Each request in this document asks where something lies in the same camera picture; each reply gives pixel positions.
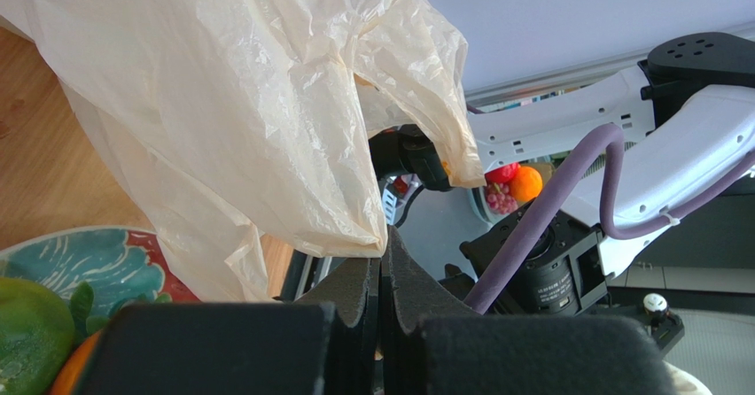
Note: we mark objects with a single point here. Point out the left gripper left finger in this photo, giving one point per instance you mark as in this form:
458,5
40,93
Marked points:
323,343

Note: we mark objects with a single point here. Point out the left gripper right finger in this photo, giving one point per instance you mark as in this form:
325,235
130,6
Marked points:
434,344

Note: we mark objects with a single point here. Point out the translucent beige plastic bag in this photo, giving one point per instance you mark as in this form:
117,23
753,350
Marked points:
226,120

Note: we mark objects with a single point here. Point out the orange fruit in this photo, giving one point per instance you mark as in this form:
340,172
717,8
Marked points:
68,376

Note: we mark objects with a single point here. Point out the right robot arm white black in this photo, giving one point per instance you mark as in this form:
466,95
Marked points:
644,148

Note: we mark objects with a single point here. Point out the red teal floral plate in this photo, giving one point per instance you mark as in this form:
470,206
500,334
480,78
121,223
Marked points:
119,264

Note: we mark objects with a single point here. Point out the green round fruit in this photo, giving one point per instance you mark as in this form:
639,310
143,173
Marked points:
37,335

